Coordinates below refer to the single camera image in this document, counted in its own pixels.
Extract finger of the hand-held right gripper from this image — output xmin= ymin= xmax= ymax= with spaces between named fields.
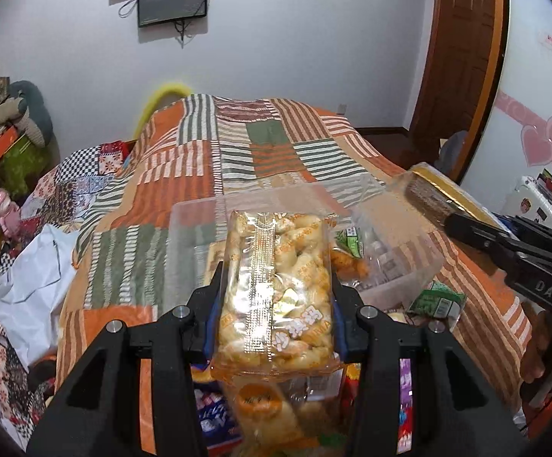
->
xmin=442 ymin=213 xmax=552 ymax=273
xmin=492 ymin=216 xmax=552 ymax=249

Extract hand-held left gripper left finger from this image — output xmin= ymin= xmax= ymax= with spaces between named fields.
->
xmin=27 ymin=262 xmax=225 ymax=457

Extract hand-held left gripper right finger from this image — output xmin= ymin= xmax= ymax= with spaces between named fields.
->
xmin=330 ymin=271 xmax=529 ymax=457

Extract gold brown snack packet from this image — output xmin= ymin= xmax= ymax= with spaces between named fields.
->
xmin=387 ymin=163 xmax=505 ymax=235

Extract clear orange bread snack bag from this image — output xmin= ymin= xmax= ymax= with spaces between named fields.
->
xmin=222 ymin=374 xmax=348 ymax=457
xmin=209 ymin=209 xmax=348 ymax=382

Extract clear plastic container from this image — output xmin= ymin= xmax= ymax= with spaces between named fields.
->
xmin=170 ymin=174 xmax=445 ymax=310

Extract person's right hand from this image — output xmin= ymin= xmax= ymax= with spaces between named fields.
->
xmin=523 ymin=312 xmax=552 ymax=388

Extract white fridge with stickers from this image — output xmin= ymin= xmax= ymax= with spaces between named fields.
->
xmin=501 ymin=168 xmax=552 ymax=240

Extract orange round snack pack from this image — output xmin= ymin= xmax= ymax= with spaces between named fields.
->
xmin=330 ymin=248 xmax=370 ymax=292

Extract dark green snack packet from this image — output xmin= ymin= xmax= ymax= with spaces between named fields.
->
xmin=406 ymin=280 xmax=467 ymax=331

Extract grey chair back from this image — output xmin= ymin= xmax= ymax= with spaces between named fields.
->
xmin=439 ymin=130 xmax=470 ymax=178

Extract pink heart stickers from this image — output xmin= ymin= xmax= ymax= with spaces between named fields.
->
xmin=520 ymin=115 xmax=552 ymax=173

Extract purple snack packet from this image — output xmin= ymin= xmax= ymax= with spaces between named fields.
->
xmin=397 ymin=357 xmax=418 ymax=454

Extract striped patchwork blanket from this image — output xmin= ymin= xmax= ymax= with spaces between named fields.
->
xmin=54 ymin=94 xmax=534 ymax=456

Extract white plastic bag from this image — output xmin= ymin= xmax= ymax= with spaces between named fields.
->
xmin=0 ymin=224 xmax=79 ymax=368

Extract brown wooden door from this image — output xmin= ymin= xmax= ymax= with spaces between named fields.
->
xmin=408 ymin=0 xmax=511 ymax=165

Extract checkered patchwork quilt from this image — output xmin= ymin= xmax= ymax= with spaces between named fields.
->
xmin=0 ymin=140 xmax=136 ymax=441

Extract yellow hoop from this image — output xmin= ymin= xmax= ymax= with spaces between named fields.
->
xmin=133 ymin=83 xmax=194 ymax=140

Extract pink toy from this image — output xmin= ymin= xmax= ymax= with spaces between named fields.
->
xmin=0 ymin=189 xmax=22 ymax=240

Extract green bag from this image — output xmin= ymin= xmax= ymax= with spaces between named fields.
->
xmin=0 ymin=134 xmax=52 ymax=197

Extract grey plush toy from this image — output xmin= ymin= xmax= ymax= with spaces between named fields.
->
xmin=0 ymin=77 xmax=54 ymax=149

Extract small black monitor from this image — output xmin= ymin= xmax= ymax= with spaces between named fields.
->
xmin=137 ymin=0 xmax=209 ymax=28

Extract pink letter wall sticker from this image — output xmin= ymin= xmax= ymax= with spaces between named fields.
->
xmin=496 ymin=91 xmax=546 ymax=128

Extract hanging black cable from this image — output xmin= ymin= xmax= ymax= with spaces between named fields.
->
xmin=175 ymin=18 xmax=195 ymax=49

